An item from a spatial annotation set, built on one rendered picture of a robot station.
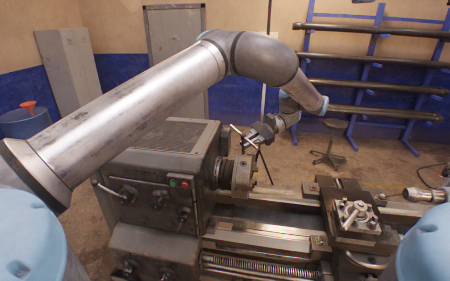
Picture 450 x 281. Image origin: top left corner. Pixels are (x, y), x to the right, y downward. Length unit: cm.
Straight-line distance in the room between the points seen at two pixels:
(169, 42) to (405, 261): 430
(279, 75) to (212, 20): 360
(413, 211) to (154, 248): 161
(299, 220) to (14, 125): 333
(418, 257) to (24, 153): 48
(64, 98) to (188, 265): 377
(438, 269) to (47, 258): 33
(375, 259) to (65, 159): 123
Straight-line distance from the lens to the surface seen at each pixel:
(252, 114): 437
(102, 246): 260
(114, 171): 125
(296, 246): 136
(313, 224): 165
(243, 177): 119
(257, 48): 57
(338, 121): 355
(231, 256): 149
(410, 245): 29
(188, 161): 105
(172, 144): 115
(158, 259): 139
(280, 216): 163
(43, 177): 40
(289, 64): 61
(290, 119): 119
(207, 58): 56
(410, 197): 152
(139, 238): 144
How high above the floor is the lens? 190
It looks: 29 degrees down
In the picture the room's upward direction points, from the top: straight up
